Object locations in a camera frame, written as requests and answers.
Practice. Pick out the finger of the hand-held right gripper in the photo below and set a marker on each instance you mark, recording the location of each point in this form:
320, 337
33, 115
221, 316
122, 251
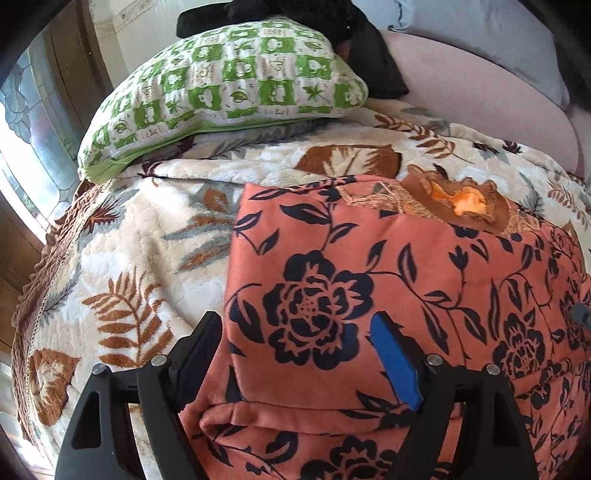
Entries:
581, 314

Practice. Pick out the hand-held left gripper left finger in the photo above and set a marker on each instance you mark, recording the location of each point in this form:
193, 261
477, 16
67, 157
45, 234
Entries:
203, 353

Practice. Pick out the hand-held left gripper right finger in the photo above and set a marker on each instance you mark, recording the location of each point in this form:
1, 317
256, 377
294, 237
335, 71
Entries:
398, 364

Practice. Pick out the orange floral print garment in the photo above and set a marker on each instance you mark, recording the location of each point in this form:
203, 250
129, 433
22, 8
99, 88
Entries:
369, 258

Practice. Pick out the cream leaf print blanket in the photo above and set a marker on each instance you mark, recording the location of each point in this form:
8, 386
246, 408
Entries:
152, 240

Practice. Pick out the pink bolster cushion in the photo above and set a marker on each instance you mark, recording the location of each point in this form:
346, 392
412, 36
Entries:
485, 92

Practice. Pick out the green and white patterned pillow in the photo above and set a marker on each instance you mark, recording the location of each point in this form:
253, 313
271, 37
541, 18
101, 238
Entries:
221, 78

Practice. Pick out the stained glass window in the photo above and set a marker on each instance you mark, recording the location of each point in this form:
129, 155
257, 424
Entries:
32, 115

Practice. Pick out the light blue pillow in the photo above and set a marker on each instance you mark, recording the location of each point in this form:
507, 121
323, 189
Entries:
485, 32

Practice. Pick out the black cloth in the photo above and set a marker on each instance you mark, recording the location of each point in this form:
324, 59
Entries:
369, 60

